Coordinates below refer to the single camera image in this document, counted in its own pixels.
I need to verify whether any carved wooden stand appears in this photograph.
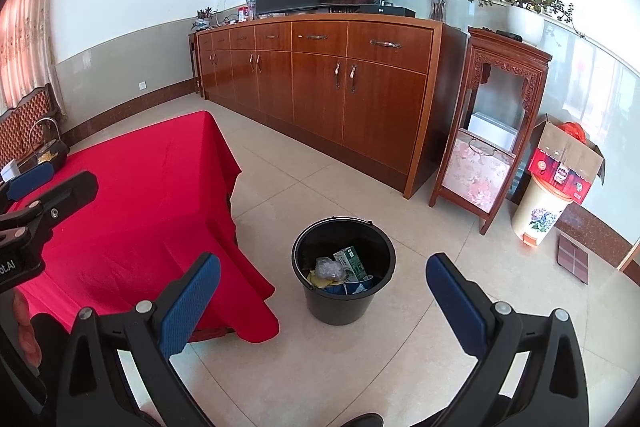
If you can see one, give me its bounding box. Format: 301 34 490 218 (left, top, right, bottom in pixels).
429 26 553 235

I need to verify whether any red tablecloth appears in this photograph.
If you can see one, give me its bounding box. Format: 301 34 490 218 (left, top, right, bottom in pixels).
0 110 281 342

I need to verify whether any black soundbar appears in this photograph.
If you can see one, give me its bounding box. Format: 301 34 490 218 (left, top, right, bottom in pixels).
357 3 417 18

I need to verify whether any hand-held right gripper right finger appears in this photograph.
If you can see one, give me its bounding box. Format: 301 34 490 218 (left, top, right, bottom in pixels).
425 253 590 427

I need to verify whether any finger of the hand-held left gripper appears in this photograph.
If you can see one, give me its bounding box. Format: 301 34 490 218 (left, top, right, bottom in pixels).
7 162 55 203
0 170 100 226

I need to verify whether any orange red bag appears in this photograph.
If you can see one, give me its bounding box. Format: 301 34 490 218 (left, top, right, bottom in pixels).
559 122 587 143

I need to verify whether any white floral bin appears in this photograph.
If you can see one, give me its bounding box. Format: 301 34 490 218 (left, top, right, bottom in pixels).
511 174 571 249

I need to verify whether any dark basket with handle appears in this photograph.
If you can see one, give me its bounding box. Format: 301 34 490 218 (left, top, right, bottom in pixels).
17 117 70 173

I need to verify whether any dark red bathroom scale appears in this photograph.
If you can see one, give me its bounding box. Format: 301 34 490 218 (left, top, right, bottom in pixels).
556 234 591 285

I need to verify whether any beige embroidered curtain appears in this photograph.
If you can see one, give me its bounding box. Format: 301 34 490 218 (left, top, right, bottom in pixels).
0 0 63 110

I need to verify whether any cardboard box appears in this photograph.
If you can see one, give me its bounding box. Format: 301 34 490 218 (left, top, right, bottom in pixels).
527 117 607 205

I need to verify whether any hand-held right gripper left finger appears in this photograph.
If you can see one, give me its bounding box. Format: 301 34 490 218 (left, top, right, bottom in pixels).
56 252 222 427

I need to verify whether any brown wooden sideboard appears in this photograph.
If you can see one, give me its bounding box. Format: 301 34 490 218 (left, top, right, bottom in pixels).
195 18 468 200

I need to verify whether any clear plastic bag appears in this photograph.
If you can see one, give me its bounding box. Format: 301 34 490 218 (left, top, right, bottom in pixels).
314 257 347 280

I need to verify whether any black bucket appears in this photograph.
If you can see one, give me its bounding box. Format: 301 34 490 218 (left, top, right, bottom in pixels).
291 217 397 327

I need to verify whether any person's left hand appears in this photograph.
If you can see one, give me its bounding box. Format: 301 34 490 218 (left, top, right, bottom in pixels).
11 291 44 369

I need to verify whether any green white carton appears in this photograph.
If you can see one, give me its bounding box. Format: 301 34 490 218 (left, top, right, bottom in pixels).
332 246 368 283

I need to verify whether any wooden upholstered bench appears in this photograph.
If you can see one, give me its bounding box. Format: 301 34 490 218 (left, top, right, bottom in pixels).
0 82 66 153

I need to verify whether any potted green plant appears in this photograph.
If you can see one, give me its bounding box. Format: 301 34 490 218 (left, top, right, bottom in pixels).
467 0 586 45

